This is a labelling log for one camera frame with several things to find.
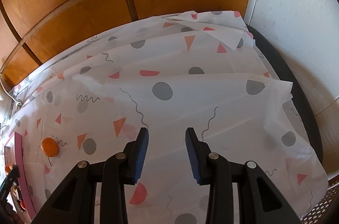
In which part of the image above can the large orange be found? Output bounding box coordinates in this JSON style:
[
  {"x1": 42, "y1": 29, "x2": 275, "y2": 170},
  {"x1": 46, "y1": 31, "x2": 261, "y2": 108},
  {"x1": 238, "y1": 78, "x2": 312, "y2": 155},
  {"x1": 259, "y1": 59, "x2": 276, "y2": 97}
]
[{"x1": 41, "y1": 137, "x2": 59, "y2": 157}]

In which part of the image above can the orange tangerine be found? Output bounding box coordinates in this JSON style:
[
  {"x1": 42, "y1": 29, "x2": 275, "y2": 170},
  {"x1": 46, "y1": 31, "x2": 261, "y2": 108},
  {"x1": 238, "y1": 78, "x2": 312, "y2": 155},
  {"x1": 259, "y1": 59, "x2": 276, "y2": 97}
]
[{"x1": 5, "y1": 164, "x2": 12, "y2": 175}]

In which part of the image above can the small red-orange fruit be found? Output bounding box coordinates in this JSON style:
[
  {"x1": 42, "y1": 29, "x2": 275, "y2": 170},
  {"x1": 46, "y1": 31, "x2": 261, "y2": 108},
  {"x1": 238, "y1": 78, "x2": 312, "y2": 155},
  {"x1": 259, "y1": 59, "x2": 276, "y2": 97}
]
[{"x1": 17, "y1": 199, "x2": 26, "y2": 211}]

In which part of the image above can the pink-edged cardboard tray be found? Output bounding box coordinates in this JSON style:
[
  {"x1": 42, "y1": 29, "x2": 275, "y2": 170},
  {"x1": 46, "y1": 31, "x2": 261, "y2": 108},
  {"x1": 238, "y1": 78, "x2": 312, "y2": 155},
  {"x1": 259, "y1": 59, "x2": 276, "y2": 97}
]
[{"x1": 4, "y1": 132, "x2": 36, "y2": 223}]

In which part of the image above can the white patterned tablecloth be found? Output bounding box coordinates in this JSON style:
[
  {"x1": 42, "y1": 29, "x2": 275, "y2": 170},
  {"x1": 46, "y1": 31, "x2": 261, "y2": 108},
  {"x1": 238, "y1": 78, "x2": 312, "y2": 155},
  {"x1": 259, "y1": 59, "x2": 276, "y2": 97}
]
[{"x1": 4, "y1": 11, "x2": 328, "y2": 223}]

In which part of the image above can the black round table edge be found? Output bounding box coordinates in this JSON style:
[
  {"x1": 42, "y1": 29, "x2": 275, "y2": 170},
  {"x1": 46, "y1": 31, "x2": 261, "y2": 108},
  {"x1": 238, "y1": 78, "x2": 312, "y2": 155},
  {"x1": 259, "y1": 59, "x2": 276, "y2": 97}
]
[{"x1": 246, "y1": 25, "x2": 324, "y2": 164}]

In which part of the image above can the white kettle power cord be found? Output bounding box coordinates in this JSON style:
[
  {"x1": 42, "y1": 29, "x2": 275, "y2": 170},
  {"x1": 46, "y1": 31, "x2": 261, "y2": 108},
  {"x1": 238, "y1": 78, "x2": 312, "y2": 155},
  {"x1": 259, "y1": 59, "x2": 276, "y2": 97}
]
[{"x1": 0, "y1": 75, "x2": 23, "y2": 109}]

